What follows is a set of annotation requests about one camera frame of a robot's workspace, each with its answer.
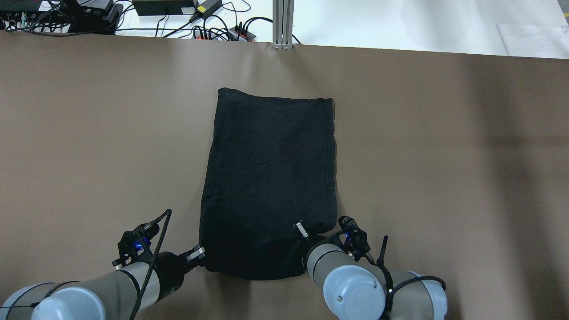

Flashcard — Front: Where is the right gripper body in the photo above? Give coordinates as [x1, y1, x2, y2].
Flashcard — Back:
[297, 236, 330, 260]

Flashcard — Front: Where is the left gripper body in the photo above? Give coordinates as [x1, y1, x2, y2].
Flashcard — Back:
[154, 252, 188, 296]

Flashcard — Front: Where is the black printed t-shirt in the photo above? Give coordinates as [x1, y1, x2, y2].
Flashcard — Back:
[199, 88, 337, 281]

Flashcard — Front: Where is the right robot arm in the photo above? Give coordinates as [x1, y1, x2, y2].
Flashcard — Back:
[293, 216, 449, 320]

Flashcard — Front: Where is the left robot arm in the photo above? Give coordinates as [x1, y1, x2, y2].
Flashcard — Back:
[1, 245, 206, 320]

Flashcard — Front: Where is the orange power strip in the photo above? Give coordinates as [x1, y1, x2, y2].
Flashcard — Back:
[188, 27, 258, 42]

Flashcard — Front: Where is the black power adapter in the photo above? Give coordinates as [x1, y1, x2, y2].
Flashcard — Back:
[196, 0, 222, 19]

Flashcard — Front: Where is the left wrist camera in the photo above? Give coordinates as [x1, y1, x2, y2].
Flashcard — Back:
[112, 222, 159, 269]

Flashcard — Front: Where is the aluminium frame post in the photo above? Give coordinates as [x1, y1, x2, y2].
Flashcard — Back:
[272, 0, 295, 50]

